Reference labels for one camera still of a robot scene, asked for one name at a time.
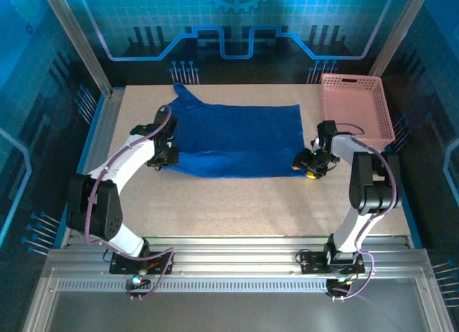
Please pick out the blue printed t-shirt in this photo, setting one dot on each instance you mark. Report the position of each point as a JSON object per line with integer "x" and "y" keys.
{"x": 236, "y": 138}

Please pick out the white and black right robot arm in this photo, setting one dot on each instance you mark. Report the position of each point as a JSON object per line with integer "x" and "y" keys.
{"x": 373, "y": 188}

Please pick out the pink perforated plastic basket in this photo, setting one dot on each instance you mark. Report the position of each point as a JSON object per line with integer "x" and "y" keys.
{"x": 355, "y": 106}

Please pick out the small lit controller board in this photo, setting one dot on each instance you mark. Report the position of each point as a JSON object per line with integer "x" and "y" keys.
{"x": 342, "y": 282}
{"x": 136, "y": 281}

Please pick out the aluminium side rail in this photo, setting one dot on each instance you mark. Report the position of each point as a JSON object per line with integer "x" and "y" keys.
{"x": 100, "y": 138}

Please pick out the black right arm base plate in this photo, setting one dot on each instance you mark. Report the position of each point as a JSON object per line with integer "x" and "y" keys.
{"x": 312, "y": 264}

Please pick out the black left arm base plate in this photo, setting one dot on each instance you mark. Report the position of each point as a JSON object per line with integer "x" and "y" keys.
{"x": 122, "y": 265}

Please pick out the aluminium mounting rail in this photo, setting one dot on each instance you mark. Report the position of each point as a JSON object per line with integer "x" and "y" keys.
{"x": 233, "y": 260}

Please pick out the aluminium frame post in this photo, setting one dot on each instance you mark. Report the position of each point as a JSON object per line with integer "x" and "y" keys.
{"x": 77, "y": 41}
{"x": 398, "y": 31}

